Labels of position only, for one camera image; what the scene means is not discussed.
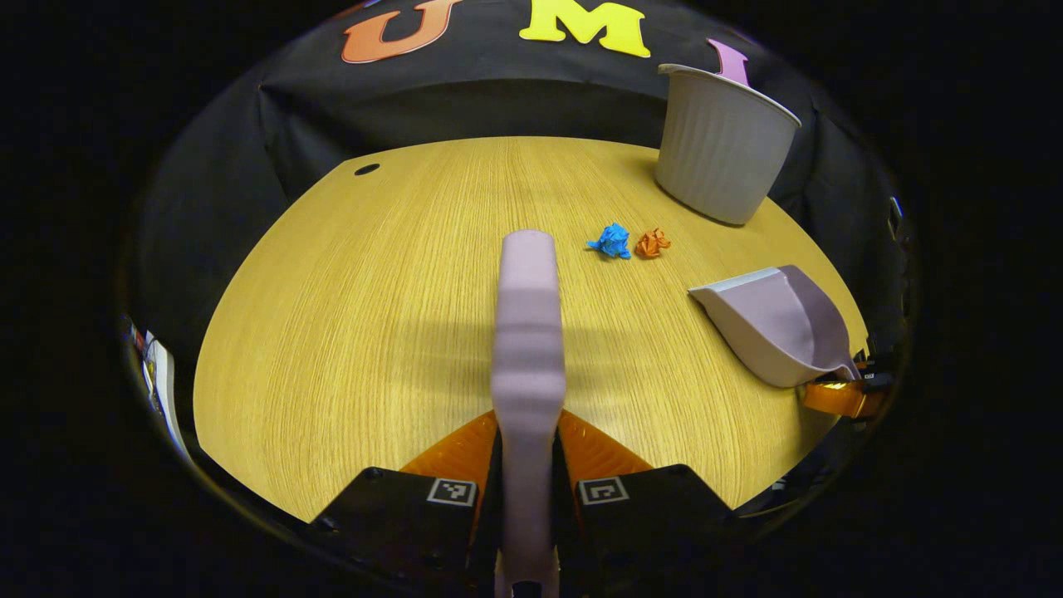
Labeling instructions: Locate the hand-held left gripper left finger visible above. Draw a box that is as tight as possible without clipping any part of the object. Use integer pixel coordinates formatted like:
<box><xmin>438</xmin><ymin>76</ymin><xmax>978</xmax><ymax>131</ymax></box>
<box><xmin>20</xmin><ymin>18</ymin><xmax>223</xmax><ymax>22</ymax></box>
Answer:
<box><xmin>311</xmin><ymin>411</ymin><xmax>502</xmax><ymax>598</ymax></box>

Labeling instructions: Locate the blue paper ball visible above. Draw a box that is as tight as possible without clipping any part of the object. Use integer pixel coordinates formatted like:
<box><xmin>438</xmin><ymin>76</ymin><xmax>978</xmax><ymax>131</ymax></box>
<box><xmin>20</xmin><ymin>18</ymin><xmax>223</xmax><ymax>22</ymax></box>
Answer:
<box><xmin>588</xmin><ymin>223</ymin><xmax>632</xmax><ymax>260</ymax></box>

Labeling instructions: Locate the black backdrop cloth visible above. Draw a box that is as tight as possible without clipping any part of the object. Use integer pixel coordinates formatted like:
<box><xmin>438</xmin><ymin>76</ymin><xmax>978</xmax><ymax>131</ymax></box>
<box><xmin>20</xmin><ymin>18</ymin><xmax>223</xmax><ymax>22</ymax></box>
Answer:
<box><xmin>137</xmin><ymin>0</ymin><xmax>906</xmax><ymax>358</ymax></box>

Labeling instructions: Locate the grey ribbed garbage bin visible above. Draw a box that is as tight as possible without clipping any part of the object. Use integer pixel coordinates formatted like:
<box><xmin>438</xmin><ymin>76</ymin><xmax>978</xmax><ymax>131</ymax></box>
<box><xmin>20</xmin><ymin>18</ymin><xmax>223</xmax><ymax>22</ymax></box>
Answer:
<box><xmin>654</xmin><ymin>64</ymin><xmax>802</xmax><ymax>227</ymax></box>

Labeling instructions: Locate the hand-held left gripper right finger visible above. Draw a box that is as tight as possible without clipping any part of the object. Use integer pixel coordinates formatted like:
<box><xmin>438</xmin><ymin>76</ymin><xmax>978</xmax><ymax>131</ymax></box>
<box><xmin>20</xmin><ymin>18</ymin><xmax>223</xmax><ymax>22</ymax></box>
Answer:
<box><xmin>552</xmin><ymin>411</ymin><xmax>736</xmax><ymax>598</ymax></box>

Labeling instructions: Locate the small pink broom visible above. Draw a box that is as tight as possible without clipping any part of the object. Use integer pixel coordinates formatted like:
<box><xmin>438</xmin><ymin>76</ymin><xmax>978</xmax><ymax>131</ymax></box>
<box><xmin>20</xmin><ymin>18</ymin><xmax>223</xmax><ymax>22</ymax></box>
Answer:
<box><xmin>490</xmin><ymin>230</ymin><xmax>567</xmax><ymax>598</ymax></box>

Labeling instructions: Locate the pink grey dustpan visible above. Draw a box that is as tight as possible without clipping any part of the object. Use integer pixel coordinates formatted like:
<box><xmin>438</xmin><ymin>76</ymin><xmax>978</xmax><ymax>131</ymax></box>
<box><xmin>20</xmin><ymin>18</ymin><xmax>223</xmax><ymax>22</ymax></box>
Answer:
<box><xmin>688</xmin><ymin>266</ymin><xmax>860</xmax><ymax>389</ymax></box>

